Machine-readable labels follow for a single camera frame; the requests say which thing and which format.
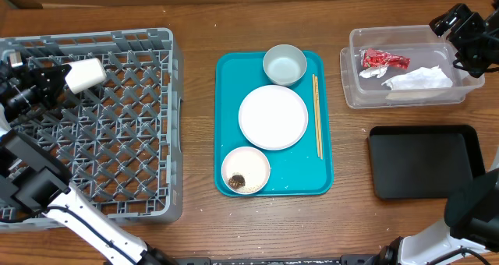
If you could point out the black plastic tray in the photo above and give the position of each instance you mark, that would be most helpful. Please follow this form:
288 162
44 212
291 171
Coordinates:
423 161

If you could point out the large white plate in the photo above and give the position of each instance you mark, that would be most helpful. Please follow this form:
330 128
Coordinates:
273 117

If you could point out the wooden chopstick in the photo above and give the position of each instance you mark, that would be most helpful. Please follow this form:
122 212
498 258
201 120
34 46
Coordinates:
318 117
315 117

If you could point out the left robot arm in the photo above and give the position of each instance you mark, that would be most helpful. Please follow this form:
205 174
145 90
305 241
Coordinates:
35 182

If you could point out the grey plastic dish rack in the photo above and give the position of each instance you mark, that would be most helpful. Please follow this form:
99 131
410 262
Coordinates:
120 138

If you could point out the brown food scrap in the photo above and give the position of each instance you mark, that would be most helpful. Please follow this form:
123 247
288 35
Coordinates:
236 182

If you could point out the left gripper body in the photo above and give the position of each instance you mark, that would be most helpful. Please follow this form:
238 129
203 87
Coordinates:
20 98

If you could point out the red snack wrapper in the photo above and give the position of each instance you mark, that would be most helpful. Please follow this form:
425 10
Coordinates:
376 58

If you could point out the small torn white tissue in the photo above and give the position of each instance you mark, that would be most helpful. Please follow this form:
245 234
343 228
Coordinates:
370 72

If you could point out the white paper cup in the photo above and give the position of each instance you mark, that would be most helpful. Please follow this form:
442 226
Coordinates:
85 74

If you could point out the wooden chopstick right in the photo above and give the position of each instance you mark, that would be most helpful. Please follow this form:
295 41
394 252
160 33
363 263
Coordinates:
318 117

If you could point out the grey ceramic bowl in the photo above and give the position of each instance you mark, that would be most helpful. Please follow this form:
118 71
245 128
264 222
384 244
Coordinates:
284 64

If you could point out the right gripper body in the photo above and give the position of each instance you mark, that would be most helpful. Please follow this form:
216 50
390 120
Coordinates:
475 44

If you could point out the small white plate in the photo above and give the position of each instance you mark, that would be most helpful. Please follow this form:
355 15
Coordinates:
249 162

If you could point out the wooden chopstick left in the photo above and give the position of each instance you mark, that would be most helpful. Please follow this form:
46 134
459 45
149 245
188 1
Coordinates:
315 117

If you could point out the teal plastic serving tray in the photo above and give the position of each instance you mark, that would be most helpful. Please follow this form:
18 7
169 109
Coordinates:
295 171

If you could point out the large white tissue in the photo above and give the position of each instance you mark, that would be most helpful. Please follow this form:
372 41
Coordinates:
420 79

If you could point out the clear plastic bin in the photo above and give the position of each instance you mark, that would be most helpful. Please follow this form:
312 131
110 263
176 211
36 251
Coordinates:
422 47

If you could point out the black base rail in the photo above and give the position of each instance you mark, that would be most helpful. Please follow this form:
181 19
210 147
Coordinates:
354 259

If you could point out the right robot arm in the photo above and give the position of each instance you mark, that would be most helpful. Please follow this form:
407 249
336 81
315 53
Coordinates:
470 223

